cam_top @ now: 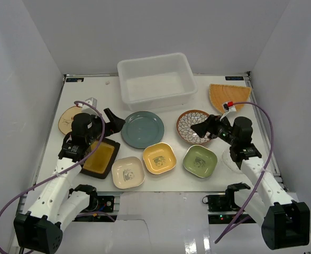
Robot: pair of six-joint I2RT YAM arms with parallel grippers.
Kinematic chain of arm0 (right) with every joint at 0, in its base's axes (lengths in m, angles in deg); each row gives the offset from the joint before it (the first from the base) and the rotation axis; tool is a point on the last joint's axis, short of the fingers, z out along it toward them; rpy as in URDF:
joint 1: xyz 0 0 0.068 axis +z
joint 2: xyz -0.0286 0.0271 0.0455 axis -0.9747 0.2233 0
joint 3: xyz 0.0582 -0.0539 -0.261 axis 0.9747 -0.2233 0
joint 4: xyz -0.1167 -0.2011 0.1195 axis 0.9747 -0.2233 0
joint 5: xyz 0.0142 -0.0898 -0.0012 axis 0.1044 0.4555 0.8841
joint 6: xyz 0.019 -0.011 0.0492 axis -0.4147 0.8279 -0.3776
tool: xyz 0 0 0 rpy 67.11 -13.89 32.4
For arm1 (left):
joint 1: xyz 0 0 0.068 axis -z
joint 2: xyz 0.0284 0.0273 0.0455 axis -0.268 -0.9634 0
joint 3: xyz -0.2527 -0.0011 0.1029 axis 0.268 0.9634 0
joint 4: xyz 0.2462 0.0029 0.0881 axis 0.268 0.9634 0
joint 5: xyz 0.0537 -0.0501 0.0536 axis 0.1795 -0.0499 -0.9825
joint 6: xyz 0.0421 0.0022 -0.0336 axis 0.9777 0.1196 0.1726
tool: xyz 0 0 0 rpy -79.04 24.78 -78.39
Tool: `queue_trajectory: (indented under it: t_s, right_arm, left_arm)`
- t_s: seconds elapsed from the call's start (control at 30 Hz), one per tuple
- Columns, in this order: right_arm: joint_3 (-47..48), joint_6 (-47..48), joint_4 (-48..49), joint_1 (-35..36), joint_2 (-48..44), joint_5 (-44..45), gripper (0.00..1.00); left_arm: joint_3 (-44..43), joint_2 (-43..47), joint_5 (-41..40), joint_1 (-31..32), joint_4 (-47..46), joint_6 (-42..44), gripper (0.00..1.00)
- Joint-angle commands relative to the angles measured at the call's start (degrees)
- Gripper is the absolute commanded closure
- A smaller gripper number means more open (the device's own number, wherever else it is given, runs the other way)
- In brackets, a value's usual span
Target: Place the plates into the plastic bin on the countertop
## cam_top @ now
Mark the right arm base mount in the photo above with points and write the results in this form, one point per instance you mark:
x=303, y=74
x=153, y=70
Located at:
x=220, y=210

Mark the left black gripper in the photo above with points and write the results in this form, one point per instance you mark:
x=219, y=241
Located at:
x=106, y=125

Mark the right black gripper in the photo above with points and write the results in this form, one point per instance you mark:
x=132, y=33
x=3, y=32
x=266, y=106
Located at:
x=210, y=125

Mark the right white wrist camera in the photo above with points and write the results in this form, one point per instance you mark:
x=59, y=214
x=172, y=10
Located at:
x=228, y=107

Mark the white plastic bin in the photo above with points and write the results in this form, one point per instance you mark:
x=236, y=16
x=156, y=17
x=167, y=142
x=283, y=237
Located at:
x=158, y=81

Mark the orange fan-shaped plate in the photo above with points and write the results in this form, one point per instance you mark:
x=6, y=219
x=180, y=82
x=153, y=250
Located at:
x=220, y=94

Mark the blue-grey round plate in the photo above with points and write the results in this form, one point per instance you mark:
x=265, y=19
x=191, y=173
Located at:
x=142, y=129

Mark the yellow panda square dish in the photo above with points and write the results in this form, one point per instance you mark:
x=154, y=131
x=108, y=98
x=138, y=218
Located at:
x=159, y=158

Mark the clear glass plate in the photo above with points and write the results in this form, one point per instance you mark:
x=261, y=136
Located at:
x=227, y=160

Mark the black square yellow plate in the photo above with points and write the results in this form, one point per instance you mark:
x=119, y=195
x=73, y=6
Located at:
x=99, y=164

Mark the round beige branch plate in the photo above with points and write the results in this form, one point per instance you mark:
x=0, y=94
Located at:
x=67, y=118

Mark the floral brown-rimmed plate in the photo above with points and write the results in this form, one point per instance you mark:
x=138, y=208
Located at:
x=186, y=120

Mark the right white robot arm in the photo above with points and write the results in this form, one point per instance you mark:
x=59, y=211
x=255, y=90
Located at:
x=284, y=222

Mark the cream panda square dish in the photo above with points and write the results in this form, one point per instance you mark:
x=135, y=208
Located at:
x=128, y=173

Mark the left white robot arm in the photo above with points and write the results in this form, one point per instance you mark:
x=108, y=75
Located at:
x=41, y=228

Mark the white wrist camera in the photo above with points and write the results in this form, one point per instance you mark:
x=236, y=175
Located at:
x=228, y=107
x=85, y=108

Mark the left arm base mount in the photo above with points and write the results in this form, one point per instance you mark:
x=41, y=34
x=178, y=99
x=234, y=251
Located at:
x=105, y=204

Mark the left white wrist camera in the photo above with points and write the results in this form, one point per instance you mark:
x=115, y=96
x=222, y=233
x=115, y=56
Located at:
x=85, y=108

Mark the green panda square dish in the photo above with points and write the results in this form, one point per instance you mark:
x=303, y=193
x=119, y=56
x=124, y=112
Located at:
x=200, y=161

